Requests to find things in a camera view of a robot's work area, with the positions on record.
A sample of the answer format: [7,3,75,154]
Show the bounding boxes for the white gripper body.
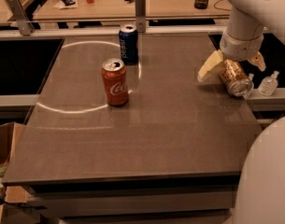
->
[220,30,264,62]

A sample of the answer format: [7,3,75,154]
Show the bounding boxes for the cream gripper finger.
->
[197,49,224,82]
[248,51,266,72]

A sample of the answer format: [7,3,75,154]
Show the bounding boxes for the orange gold soda can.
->
[219,60,250,97]

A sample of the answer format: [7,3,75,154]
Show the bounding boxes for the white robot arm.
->
[198,0,285,224]

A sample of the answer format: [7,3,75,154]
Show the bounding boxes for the blue Pepsi can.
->
[119,24,138,64]

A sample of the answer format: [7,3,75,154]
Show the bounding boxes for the red Coca-Cola can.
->
[102,58,129,106]

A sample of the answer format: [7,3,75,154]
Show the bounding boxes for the clear sanitizer bottle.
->
[258,71,279,96]

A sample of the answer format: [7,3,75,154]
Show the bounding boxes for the black mesh pen cup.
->
[194,0,209,9]

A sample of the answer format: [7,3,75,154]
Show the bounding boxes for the cardboard box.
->
[0,122,40,224]

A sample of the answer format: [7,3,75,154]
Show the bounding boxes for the black cable on desk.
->
[213,0,235,12]

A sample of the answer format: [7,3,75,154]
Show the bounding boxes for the middle metal bracket post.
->
[135,0,146,33]

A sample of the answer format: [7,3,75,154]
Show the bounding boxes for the metal bracket post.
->
[135,0,146,33]
[6,0,34,36]

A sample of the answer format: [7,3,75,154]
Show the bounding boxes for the left metal bracket post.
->
[6,0,34,36]

